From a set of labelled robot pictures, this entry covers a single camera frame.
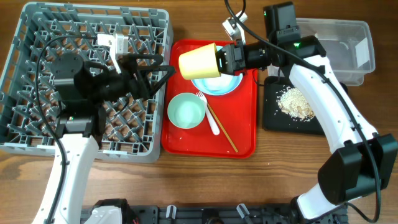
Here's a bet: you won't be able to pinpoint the clear plastic bin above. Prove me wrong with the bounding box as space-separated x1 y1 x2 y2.
266 17 376 86

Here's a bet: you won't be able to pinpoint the light blue plate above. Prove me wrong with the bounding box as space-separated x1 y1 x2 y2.
178 42 243 96

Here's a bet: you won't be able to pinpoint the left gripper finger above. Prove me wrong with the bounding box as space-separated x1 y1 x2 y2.
126 54 164 65
146 65 176 96

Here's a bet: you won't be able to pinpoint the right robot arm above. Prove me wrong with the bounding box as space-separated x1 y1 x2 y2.
216 2 397 223

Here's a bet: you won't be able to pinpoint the yellow plastic cup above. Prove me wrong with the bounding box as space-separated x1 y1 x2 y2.
178 43 221 80

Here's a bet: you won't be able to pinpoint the grey dishwasher rack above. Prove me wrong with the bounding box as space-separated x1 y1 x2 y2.
1 2 174 163

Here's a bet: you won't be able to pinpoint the white label sticker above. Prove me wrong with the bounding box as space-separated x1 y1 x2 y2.
355 37 369 68

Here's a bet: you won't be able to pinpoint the rice and peanut leftovers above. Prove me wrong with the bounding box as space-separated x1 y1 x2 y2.
276 86 315 122

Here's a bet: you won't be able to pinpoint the red plastic tray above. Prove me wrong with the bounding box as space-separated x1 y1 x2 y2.
160 39 259 160

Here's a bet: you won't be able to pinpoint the black waste tray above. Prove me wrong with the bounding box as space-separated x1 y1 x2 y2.
262 75 349 136

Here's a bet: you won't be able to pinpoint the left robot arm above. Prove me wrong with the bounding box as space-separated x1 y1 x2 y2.
34 53 175 223

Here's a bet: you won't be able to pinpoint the light blue bowl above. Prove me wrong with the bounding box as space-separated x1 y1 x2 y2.
192 73 243 96

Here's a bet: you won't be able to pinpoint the wooden chopstick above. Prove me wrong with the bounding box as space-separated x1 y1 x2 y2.
207 103 239 153

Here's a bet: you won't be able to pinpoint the light green bowl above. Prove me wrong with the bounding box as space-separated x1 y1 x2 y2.
167 93 205 129

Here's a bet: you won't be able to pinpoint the white plastic fork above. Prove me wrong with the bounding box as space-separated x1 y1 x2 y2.
196 91 220 136

